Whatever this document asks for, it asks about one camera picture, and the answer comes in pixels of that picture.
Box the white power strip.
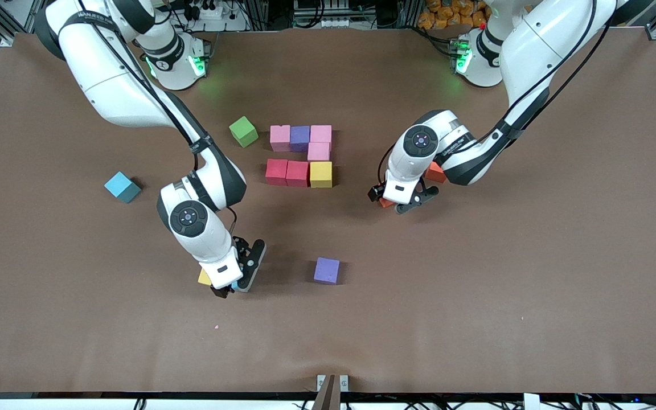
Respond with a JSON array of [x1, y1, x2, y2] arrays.
[[184, 0, 249, 32]]

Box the red foam block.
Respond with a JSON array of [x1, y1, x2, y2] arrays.
[[286, 161, 309, 188], [265, 159, 289, 186]]

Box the silver metal bracket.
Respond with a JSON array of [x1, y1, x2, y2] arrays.
[[317, 374, 350, 410]]

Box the brown table cover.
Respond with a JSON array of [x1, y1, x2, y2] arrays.
[[0, 28, 656, 395]]

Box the green foam block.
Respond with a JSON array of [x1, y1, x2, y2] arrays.
[[228, 116, 260, 149]]

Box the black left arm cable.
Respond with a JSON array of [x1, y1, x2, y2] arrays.
[[377, 145, 396, 187]]

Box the white equipment rack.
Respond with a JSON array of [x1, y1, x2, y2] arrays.
[[293, 0, 358, 29]]

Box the pile of orange objects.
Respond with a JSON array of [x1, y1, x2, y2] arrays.
[[417, 0, 489, 30]]

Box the purple foam block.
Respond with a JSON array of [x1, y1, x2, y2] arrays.
[[290, 126, 311, 153], [313, 257, 341, 285]]

